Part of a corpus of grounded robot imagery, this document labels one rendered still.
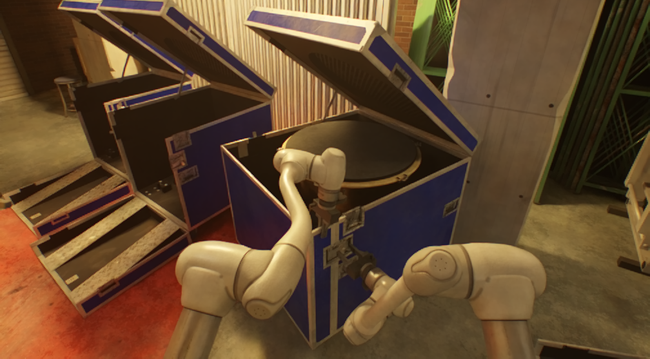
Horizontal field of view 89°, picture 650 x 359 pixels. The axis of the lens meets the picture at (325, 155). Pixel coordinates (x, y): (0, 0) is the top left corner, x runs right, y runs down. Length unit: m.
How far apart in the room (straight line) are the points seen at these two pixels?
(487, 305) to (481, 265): 0.09
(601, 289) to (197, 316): 2.73
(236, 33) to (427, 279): 3.97
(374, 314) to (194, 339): 0.59
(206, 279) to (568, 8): 1.99
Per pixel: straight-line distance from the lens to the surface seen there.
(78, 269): 3.14
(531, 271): 0.95
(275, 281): 0.86
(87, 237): 3.32
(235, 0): 4.46
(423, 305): 2.47
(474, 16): 2.18
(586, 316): 2.86
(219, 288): 0.91
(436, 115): 1.69
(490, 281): 0.91
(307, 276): 1.61
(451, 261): 0.85
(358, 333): 1.39
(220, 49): 2.57
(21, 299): 3.17
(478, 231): 2.67
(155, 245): 2.87
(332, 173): 1.27
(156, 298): 2.68
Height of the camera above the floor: 1.89
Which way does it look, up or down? 28 degrees down
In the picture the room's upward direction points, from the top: straight up
